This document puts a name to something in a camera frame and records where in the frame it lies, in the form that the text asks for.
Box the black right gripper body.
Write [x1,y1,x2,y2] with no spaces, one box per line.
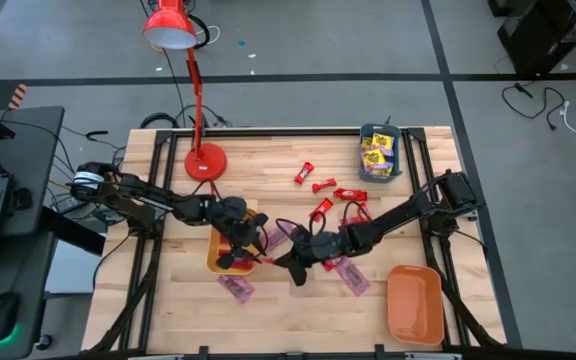
[289,229,355,289]

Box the dark grey desk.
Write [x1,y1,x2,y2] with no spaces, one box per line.
[0,105,66,360]

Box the black power adapter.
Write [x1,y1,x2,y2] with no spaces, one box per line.
[12,186,33,211]

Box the yellow plastic bin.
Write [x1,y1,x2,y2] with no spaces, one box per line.
[205,207,260,277]

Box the black computer mouse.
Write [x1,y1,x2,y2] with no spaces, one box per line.
[0,291,21,346]

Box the black computer tower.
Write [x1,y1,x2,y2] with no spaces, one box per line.
[496,0,576,77]

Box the black aluminium rig frame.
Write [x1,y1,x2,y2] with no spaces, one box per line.
[85,126,508,360]

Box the orange black striped block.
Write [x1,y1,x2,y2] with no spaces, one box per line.
[7,83,29,110]

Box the pink candy pack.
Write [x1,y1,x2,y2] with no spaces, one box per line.
[334,256,372,297]
[263,223,294,254]
[216,275,255,305]

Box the black power strip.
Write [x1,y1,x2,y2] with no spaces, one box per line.
[47,194,87,214]

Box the red desk lamp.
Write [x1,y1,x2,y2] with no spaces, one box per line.
[142,0,229,183]

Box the black cable loop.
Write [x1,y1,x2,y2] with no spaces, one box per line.
[187,12,211,50]

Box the black cable coil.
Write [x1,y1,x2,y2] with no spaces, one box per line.
[139,111,180,130]

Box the black floor cable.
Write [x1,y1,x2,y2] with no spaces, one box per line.
[500,81,568,133]

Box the teal plastic bin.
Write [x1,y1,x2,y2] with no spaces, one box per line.
[359,122,403,184]

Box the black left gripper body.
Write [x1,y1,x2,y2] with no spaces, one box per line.
[215,195,271,271]

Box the orange plastic bin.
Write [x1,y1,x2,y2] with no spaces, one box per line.
[385,264,446,347]

